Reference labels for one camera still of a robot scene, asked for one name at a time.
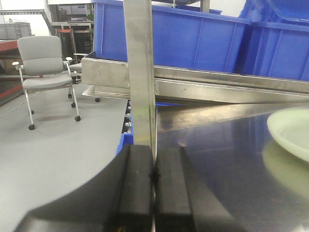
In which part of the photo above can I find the dark background storage shelving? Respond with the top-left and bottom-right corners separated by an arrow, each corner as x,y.
47,0 -> 94,64

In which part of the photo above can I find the grey storage crate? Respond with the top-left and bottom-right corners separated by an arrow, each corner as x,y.
0,22 -> 32,40

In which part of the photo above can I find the grey office chair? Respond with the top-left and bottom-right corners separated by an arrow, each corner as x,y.
12,36 -> 81,130

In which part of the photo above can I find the red edged work table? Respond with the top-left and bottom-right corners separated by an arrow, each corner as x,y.
0,39 -> 23,105

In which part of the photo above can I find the stainless steel shelf rack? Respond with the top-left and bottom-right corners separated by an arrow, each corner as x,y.
81,0 -> 309,148

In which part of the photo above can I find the blue plastic bin right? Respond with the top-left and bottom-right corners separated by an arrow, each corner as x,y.
235,0 -> 309,81

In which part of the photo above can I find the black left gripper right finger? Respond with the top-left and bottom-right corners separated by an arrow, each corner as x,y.
155,147 -> 244,232

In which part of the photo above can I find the pale green plate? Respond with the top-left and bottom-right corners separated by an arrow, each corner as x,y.
267,107 -> 309,162

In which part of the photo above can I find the blue crate lower shelf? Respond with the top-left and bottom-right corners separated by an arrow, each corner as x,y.
116,101 -> 184,156

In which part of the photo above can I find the blue plastic bin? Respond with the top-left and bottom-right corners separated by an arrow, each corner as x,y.
93,0 -> 252,73
235,0 -> 309,81

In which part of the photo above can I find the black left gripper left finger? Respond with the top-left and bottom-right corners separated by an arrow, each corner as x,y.
15,145 -> 153,232

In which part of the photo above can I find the blue plastic bin left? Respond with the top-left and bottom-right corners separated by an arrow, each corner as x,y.
93,0 -> 252,73

